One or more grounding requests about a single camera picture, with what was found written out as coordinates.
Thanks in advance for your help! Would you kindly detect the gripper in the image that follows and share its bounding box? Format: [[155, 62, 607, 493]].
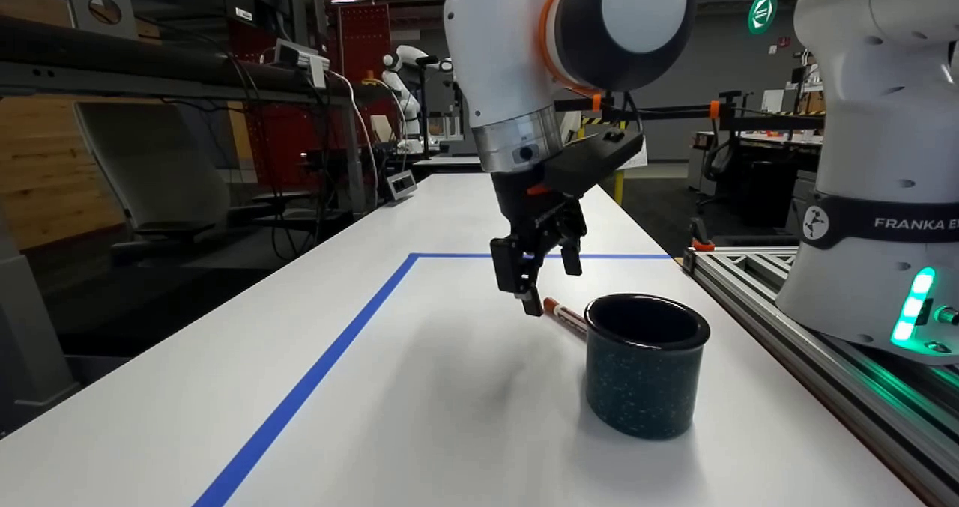
[[490, 167, 590, 318]]

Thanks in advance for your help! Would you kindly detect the orange and white marker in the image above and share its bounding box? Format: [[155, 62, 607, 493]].
[[542, 296, 590, 340]]

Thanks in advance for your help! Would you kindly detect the dark speckled enamel cup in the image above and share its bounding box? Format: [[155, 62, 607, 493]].
[[583, 292, 712, 441]]

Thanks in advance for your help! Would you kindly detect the orange and black clamp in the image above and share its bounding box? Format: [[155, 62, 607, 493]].
[[689, 218, 717, 254]]

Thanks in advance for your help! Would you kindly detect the small desk control box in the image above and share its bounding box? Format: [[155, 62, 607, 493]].
[[385, 169, 419, 201]]

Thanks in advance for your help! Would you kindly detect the black office chair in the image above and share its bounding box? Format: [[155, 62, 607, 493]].
[[695, 91, 751, 210]]

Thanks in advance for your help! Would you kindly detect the blue tape line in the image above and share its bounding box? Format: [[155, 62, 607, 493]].
[[192, 252, 673, 507]]

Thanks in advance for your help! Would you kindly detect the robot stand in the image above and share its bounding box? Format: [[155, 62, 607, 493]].
[[682, 246, 959, 507]]

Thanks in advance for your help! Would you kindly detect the red pegboard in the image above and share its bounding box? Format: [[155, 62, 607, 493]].
[[336, 1, 395, 105]]

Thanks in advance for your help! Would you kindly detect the white power strip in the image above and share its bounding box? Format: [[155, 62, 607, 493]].
[[273, 38, 331, 90]]

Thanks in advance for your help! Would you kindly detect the green round sign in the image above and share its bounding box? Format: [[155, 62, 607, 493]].
[[747, 0, 779, 36]]

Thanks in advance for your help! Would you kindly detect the black standing desk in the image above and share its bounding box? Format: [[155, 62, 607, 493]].
[[0, 16, 392, 223]]

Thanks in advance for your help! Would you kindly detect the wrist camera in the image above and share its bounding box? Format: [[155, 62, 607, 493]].
[[542, 128, 646, 198]]

